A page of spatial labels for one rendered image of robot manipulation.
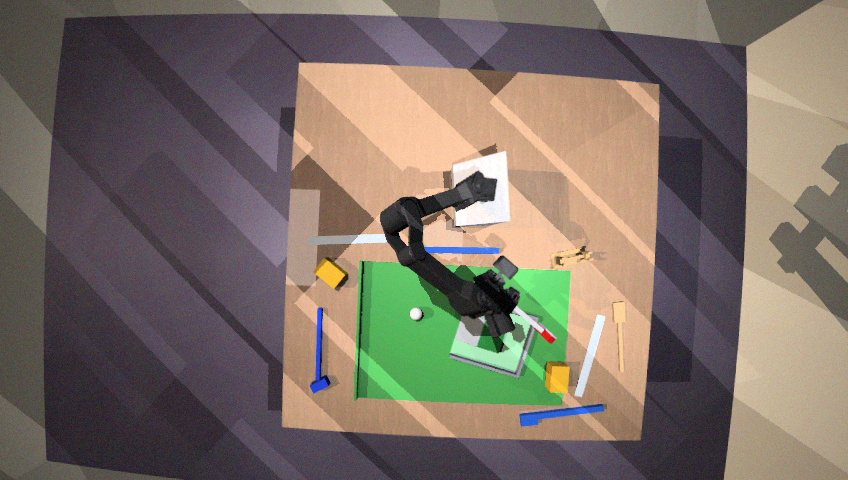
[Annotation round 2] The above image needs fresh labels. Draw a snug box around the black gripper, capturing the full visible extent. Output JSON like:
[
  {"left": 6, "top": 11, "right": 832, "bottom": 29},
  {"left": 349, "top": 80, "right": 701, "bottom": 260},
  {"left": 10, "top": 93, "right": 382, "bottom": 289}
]
[{"left": 487, "top": 255, "right": 518, "bottom": 287}]

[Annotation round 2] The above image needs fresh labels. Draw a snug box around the green flat mat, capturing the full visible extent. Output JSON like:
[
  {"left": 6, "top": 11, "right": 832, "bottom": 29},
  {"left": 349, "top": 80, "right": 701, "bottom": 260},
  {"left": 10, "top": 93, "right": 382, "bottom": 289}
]
[{"left": 358, "top": 261, "right": 571, "bottom": 406}]

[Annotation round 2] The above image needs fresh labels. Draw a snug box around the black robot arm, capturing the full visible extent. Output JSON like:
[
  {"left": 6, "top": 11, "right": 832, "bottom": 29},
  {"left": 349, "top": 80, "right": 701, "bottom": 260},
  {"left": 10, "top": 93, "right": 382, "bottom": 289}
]
[{"left": 380, "top": 170, "right": 520, "bottom": 338}]

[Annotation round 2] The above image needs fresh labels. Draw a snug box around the yellow rectangular block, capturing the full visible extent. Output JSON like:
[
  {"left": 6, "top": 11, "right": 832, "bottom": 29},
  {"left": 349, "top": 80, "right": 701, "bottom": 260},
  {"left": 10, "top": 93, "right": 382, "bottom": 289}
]
[
  {"left": 545, "top": 361, "right": 570, "bottom": 393},
  {"left": 313, "top": 257, "right": 348, "bottom": 289}
]

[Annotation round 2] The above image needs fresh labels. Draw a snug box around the white flat bar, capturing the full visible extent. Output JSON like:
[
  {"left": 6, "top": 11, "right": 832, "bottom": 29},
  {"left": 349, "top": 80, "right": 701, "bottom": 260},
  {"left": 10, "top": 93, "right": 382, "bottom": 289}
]
[
  {"left": 574, "top": 314, "right": 606, "bottom": 397},
  {"left": 308, "top": 234, "right": 388, "bottom": 245}
]

